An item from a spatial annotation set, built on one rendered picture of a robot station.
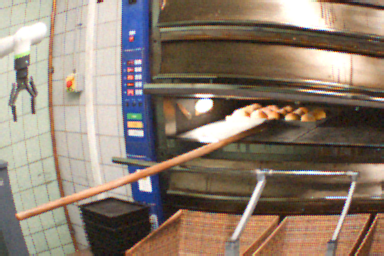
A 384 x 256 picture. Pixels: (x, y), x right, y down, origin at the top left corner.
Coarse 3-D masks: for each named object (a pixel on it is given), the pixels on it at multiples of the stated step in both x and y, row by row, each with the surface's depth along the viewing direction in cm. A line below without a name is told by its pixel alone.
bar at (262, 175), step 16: (112, 160) 290; (128, 160) 285; (144, 160) 282; (256, 176) 251; (272, 176) 247; (288, 176) 242; (304, 176) 238; (320, 176) 233; (336, 176) 228; (352, 176) 222; (256, 192) 247; (352, 192) 219; (240, 224) 240; (336, 240) 208
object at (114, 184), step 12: (240, 132) 304; (252, 132) 311; (216, 144) 288; (228, 144) 296; (180, 156) 270; (192, 156) 274; (156, 168) 257; (168, 168) 262; (120, 180) 239; (132, 180) 245; (84, 192) 222; (96, 192) 227; (48, 204) 203; (60, 204) 208; (24, 216) 189
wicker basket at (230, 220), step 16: (176, 224) 316; (192, 224) 315; (208, 224) 310; (224, 224) 304; (256, 224) 295; (272, 224) 283; (144, 240) 295; (160, 240) 306; (176, 240) 317; (192, 240) 314; (208, 240) 309; (224, 240) 304; (256, 240) 273
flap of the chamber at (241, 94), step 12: (204, 96) 307; (216, 96) 300; (228, 96) 283; (240, 96) 277; (252, 96) 272; (264, 96) 269; (276, 96) 265; (288, 96) 262; (300, 96) 258; (312, 96) 255; (372, 108) 246
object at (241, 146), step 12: (168, 144) 319; (180, 144) 315; (192, 144) 312; (204, 144) 308; (240, 144) 297; (252, 144) 294; (264, 144) 291; (276, 144) 288; (288, 144) 285; (300, 144) 282; (312, 144) 279; (324, 144) 275; (372, 156) 253
